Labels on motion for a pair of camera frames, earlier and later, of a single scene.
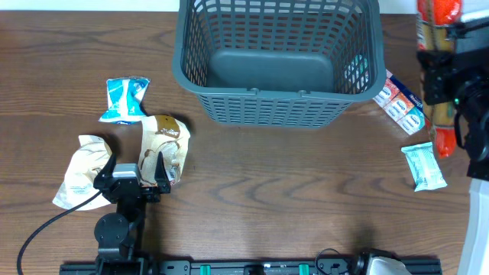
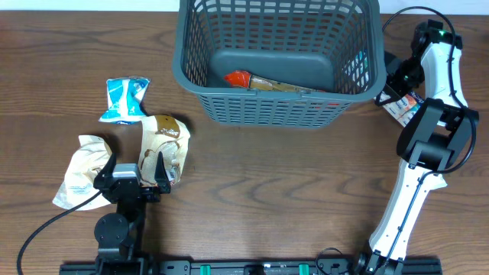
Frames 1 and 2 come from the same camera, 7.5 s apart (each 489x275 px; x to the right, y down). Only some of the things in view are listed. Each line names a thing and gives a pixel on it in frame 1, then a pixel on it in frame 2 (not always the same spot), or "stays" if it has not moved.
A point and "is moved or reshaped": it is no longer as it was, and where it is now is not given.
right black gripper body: (463, 88) -> (407, 77)
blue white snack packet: (124, 97) stays
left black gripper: (153, 194) stays
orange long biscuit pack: (433, 33) is moved or reshaped
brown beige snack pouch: (167, 135) stays
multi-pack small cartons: (401, 105) stays
